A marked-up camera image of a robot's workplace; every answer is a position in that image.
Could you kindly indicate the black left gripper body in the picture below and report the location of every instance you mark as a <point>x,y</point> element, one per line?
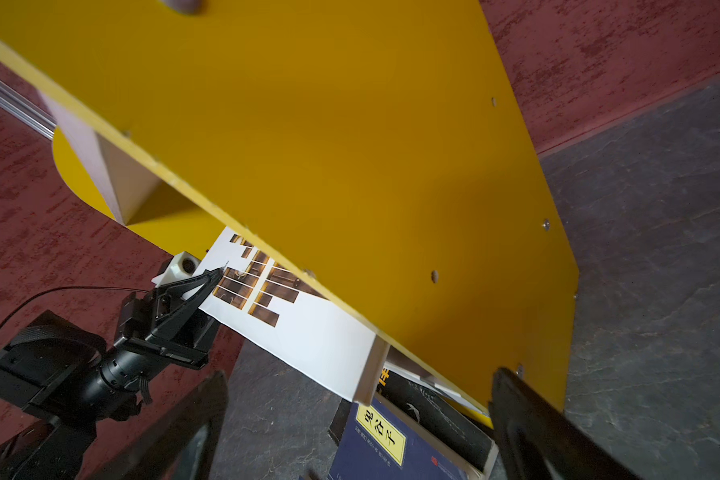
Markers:
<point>134,334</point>

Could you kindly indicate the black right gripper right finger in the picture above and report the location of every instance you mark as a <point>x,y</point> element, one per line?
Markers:
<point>535,440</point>

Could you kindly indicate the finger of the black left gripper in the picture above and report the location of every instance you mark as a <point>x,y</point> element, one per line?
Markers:
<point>176,314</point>

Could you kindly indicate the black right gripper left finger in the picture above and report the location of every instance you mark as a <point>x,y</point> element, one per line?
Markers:
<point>182,444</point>

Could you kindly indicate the white book brown pattern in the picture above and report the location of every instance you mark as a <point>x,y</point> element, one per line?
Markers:
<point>274,309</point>

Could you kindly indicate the blue book yellow label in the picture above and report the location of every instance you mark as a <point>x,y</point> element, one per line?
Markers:
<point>380,443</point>

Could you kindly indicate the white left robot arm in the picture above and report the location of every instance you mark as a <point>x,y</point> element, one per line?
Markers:
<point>71,379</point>

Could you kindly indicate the black book under blue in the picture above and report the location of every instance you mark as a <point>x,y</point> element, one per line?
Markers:
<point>435,415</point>

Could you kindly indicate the yellow pink blue bookshelf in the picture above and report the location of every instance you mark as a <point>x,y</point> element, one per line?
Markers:
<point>375,148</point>

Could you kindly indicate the left corner aluminium profile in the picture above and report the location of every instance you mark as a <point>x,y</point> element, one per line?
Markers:
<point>26,112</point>

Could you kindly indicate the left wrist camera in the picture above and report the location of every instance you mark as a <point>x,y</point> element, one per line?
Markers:
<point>181,267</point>

